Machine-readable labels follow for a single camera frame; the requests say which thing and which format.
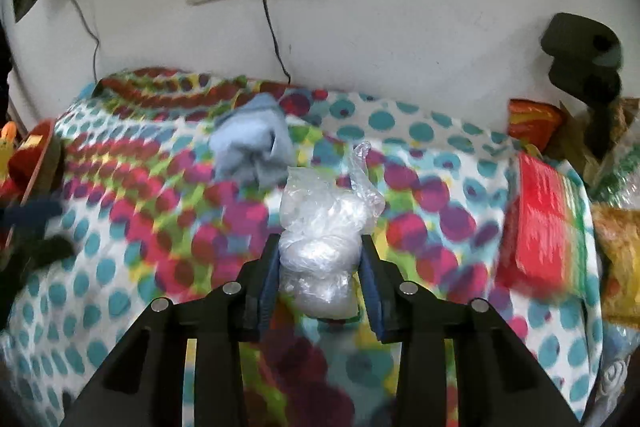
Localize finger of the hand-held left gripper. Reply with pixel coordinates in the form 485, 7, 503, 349
0, 199, 65, 234
0, 236, 77, 280

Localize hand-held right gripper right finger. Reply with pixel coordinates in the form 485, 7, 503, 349
360, 234, 583, 427

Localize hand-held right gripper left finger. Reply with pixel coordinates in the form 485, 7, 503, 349
60, 232, 281, 427

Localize red sock with gold print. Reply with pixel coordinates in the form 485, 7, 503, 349
7, 134, 48, 190

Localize red round tray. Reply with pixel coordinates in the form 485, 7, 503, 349
0, 119, 66, 258

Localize clear plastic bag white contents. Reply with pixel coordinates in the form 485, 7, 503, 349
277, 142, 387, 320

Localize yellow knitted duck toy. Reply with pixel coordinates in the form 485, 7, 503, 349
0, 122, 22, 180

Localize polka dot cloth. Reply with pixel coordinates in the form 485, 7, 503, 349
0, 67, 616, 427

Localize blue crumpled sock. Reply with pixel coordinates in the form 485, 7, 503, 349
209, 94, 296, 188

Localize red and green box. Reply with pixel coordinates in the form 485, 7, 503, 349
497, 152, 593, 303

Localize orange red snack packet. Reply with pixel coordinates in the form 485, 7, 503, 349
507, 99, 564, 152

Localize yellow snack bag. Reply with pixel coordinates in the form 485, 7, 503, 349
592, 204, 640, 323

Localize white rolled cloth pieces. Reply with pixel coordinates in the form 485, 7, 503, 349
599, 354, 632, 405

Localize green printed plastic bag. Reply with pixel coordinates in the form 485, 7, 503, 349
590, 139, 640, 204

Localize black clamp stand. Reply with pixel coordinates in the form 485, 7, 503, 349
540, 13, 624, 162

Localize thin black cable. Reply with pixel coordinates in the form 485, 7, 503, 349
71, 0, 101, 86

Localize black adapter cable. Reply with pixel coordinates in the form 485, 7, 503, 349
255, 0, 292, 86

